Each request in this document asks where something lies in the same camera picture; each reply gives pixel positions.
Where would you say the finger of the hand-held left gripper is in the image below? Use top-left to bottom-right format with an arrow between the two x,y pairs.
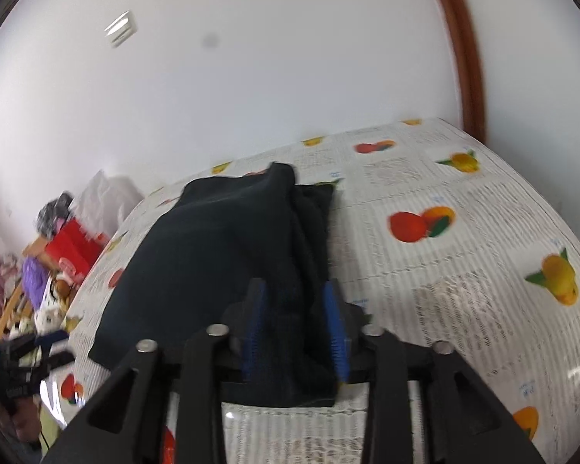
33,329 -> 71,350
36,351 -> 77,375

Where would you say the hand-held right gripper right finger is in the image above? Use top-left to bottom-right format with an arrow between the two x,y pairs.
321,278 -> 547,464

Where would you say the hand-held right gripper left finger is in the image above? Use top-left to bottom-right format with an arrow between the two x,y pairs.
41,278 -> 268,464

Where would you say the black t-shirt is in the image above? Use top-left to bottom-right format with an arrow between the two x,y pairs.
88,162 -> 341,409

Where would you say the purple plastic bag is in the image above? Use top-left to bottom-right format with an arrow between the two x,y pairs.
22,256 -> 49,310

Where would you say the red bag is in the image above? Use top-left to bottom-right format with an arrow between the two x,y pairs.
44,217 -> 109,286

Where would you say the dark patterned cloth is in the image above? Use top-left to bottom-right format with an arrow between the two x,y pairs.
36,192 -> 74,240

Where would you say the fruit print tablecloth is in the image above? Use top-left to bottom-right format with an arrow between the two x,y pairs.
39,117 -> 580,464

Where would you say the white plastic bag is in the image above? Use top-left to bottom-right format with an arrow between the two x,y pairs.
72,169 -> 146,237

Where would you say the wooden chair frame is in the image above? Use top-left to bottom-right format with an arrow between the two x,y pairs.
0,237 -> 54,341

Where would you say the white wall vent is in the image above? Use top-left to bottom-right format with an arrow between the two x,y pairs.
104,10 -> 138,49

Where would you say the brown wooden door frame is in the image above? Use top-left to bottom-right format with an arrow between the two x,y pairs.
423,0 -> 488,143

